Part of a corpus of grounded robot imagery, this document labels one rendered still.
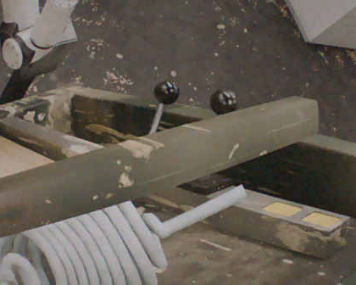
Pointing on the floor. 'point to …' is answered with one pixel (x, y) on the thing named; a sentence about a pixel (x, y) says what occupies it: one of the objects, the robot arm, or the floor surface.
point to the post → (14, 88)
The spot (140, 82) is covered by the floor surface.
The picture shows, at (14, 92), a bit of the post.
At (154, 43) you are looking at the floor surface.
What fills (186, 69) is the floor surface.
